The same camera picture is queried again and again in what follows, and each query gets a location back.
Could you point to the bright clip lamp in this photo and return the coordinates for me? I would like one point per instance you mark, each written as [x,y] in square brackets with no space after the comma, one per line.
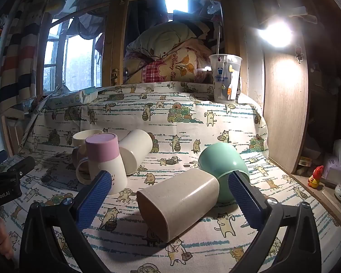
[275,31]

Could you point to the small cartoon wall sticker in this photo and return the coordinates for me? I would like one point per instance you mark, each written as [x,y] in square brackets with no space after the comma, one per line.
[299,53]

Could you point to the cat print tablecloth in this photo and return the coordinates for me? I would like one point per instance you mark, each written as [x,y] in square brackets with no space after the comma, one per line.
[187,125]

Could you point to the wet wipes packet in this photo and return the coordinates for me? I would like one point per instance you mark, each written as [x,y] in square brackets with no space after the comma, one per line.
[71,99]

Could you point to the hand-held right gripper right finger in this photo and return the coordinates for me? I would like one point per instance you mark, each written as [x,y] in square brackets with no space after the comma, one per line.
[245,202]

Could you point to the clear printed plastic cup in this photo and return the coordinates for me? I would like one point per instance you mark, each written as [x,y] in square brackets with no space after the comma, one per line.
[224,79]

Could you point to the beige speckled cup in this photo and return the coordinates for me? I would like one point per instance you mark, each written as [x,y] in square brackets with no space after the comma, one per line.
[179,202]

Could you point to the person's left hand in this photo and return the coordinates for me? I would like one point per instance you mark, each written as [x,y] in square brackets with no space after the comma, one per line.
[4,239]

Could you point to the cream cup with pink base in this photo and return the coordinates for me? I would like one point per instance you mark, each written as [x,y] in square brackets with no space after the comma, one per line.
[105,156]

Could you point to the round metal tin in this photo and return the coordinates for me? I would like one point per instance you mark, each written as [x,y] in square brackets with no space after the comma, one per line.
[306,165]

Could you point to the window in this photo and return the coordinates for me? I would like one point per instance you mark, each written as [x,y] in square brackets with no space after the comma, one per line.
[71,59]

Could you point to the wooden side panel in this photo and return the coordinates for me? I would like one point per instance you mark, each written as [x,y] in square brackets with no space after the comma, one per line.
[284,111]

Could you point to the pile of printed bedding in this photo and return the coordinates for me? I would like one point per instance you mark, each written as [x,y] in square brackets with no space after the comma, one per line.
[170,54]

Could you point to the clear drinking straw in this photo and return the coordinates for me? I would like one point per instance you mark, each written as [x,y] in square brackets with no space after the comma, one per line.
[220,39]

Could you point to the striped curtain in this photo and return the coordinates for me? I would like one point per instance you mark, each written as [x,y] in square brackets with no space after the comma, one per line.
[20,51]

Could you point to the white tissue box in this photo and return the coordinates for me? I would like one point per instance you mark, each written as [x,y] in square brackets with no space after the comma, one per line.
[336,167]

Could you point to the green cup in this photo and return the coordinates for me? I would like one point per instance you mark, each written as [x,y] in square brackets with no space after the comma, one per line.
[220,162]

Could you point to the red and yellow figurine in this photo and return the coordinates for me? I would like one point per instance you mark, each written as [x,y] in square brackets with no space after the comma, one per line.
[316,177]

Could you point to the plain white cup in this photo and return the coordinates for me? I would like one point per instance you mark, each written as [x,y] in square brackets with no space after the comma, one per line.
[135,150]

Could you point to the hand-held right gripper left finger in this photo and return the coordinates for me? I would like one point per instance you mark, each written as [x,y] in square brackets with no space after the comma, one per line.
[95,199]

